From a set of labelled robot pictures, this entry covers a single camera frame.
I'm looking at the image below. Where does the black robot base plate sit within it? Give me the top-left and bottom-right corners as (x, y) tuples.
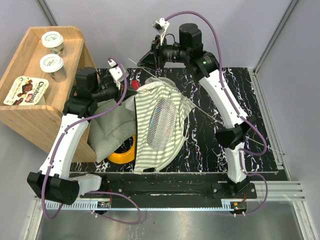
(84, 172), (257, 209)

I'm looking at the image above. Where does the green checked cushion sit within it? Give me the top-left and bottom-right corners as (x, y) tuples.
(88, 103), (136, 163)

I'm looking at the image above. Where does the aluminium rail frame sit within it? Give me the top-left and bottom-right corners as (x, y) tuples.
(23, 67), (320, 240)

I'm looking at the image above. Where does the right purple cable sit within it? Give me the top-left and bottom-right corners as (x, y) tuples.
(164, 10), (269, 217)

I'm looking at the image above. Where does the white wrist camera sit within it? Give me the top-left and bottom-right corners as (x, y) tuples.
(152, 17), (170, 46)
(109, 62), (129, 89)

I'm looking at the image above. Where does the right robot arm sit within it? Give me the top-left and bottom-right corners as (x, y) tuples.
(137, 18), (256, 198)

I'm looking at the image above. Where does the white lidded cup rear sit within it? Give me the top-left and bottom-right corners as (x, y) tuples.
(41, 31), (67, 58)

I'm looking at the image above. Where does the striped green pet tent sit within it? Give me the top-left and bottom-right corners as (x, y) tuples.
(125, 77), (196, 174)

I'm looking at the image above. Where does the purple cable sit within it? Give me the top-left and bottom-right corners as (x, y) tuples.
(164, 10), (269, 217)
(41, 57), (143, 225)

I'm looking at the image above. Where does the white lidded cup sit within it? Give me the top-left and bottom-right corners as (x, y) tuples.
(41, 31), (67, 58)
(39, 53), (67, 83)

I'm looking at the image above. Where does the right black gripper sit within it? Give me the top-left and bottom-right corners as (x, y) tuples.
(136, 36), (188, 72)

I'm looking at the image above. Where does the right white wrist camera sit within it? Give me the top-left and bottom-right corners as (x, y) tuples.
(152, 17), (170, 46)

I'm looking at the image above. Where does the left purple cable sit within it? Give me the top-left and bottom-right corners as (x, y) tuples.
(41, 57), (143, 225)

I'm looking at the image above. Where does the Chobani yogurt flip pack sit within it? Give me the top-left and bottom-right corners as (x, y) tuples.
(3, 76), (49, 106)

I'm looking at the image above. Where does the wooden shelf unit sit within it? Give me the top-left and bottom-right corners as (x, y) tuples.
(0, 26), (96, 153)

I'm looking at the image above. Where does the red toothpaste box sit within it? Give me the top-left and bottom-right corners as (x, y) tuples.
(131, 79), (141, 90)

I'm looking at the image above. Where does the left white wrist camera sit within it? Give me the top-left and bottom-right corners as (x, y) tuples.
(109, 62), (129, 89)

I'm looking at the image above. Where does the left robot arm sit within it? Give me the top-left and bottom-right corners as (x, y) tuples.
(27, 64), (128, 205)

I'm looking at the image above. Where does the yellow pet bowl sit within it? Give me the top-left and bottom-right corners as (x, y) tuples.
(107, 135), (137, 165)

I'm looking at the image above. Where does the white lidded cup front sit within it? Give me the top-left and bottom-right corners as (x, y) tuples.
(39, 53), (67, 83)

